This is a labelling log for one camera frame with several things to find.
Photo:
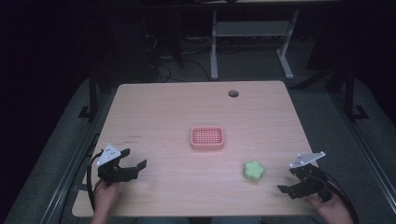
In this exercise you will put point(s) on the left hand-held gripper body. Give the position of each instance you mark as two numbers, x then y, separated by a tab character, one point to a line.
107	155

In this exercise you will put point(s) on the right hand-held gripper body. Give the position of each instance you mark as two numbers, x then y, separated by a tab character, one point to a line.
314	180

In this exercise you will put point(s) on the green flower-shaped soap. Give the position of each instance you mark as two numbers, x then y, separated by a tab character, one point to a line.
253	170

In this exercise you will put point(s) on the pink soap dish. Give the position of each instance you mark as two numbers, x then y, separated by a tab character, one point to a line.
207	137

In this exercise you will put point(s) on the person's right hand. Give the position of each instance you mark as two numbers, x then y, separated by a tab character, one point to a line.
330	210

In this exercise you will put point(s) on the person's left hand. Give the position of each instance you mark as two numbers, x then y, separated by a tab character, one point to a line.
106	196

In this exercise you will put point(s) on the black metal stand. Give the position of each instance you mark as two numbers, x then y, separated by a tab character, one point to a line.
92	93
350	93

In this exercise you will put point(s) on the grey aluminium rail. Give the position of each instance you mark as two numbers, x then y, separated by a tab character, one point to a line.
364	146
70	174

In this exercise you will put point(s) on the white metal desk frame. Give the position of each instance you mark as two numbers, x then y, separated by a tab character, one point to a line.
252	28

